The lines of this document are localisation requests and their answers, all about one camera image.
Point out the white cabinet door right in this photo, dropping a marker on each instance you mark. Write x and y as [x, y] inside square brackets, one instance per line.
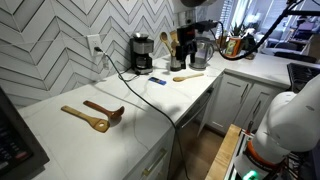
[255, 105]

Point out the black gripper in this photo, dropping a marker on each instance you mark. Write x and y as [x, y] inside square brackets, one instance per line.
[187, 43]

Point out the light slotted wooden spatula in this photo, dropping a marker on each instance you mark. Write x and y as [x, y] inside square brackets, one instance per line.
[100, 125]

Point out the metal utensil holder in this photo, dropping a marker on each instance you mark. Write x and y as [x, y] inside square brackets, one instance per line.
[175, 64]

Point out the black microwave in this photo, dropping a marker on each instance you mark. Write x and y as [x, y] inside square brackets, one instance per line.
[21, 155]

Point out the glass electric kettle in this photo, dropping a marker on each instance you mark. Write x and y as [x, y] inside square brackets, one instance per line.
[205, 50]

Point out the small blue packet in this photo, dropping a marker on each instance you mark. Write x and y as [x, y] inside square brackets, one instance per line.
[158, 81]

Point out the black stovetop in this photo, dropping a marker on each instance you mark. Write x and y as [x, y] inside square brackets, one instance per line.
[300, 75]

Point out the wooden spatula in holder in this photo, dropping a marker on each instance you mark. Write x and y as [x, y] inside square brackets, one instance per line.
[174, 42]

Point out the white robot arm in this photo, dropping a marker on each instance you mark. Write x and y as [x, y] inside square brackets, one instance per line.
[290, 124]

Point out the orange floral canister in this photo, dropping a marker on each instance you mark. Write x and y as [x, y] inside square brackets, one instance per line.
[233, 46]

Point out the dark brown wooden ladle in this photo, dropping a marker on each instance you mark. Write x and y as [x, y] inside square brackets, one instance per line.
[113, 115]

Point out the white cabinet door left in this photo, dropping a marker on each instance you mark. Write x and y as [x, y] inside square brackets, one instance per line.
[230, 96]

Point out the white cabinet door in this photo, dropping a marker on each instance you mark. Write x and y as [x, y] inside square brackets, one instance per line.
[255, 105]
[230, 96]

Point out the white wall outlet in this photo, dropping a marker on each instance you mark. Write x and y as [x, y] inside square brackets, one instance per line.
[93, 42]

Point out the dishwasher front panel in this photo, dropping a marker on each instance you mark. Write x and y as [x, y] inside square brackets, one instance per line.
[196, 109]

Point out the brass drawer handle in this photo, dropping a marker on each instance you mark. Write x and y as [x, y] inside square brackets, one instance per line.
[148, 171]

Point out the light wooden spoon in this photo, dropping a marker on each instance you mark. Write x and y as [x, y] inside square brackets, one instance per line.
[182, 78]

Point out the black drip coffee maker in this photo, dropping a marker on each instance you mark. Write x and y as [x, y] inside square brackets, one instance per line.
[141, 46]

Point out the wooden spoon in holder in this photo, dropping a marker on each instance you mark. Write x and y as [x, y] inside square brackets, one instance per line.
[164, 39]

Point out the wooden butcher block cart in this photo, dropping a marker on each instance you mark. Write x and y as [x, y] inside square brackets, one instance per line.
[223, 158]

